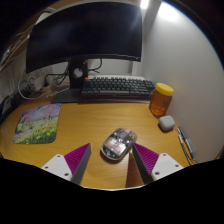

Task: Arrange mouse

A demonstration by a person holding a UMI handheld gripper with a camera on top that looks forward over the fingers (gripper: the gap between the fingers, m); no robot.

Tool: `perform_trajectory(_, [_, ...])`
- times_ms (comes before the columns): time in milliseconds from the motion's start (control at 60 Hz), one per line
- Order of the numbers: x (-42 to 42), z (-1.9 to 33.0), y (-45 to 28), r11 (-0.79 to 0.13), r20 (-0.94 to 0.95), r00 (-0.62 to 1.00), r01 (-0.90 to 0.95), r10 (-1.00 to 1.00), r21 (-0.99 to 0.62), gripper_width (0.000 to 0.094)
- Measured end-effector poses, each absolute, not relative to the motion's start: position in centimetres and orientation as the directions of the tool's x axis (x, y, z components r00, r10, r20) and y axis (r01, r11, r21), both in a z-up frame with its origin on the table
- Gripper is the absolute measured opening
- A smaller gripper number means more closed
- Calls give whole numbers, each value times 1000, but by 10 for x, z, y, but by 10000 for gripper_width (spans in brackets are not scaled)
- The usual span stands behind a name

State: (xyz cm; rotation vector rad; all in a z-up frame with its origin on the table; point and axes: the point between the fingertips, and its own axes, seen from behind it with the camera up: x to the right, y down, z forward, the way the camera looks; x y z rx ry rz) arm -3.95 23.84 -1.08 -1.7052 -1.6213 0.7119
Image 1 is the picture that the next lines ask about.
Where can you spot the bright light strip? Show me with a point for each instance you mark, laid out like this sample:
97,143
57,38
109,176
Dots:
144,4

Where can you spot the transparent computer mouse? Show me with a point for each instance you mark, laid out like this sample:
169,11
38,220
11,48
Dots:
117,144

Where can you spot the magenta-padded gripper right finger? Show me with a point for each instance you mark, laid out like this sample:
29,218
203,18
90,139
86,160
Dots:
164,164

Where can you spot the black box device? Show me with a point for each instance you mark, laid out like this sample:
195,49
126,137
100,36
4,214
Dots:
6,106

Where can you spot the flower landscape print mouse pad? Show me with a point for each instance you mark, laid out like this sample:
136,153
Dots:
37,124

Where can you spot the white power strip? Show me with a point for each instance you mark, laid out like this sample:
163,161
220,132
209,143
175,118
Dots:
40,85

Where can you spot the black curved computer monitor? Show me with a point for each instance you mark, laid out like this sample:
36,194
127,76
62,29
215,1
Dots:
83,33

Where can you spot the dark grey mechanical keyboard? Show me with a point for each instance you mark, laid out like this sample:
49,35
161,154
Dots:
116,88

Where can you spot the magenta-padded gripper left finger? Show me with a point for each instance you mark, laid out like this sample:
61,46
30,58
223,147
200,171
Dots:
59,165

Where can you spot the dark pens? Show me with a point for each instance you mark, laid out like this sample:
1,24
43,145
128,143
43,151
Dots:
186,143

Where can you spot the grey earbud case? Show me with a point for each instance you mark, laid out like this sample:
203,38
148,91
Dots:
166,122

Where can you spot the amber jar with yellow lid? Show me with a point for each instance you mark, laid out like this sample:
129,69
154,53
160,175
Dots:
160,101

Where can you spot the black monitor stand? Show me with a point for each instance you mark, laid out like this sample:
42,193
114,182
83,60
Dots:
68,95

